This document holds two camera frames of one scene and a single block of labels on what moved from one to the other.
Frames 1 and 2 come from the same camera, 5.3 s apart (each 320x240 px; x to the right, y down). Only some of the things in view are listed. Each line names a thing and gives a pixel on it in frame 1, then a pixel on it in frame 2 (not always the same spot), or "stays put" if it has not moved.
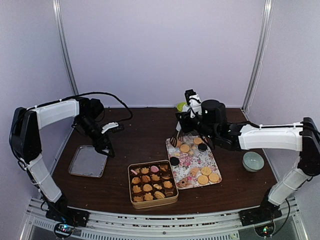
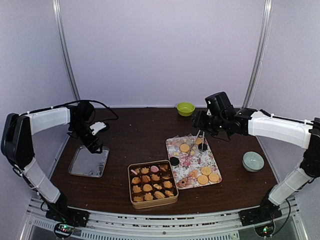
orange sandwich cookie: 145,178 stays put
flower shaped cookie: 145,170 stays put
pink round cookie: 135,172 stays put
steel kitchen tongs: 176,137 to 202,142
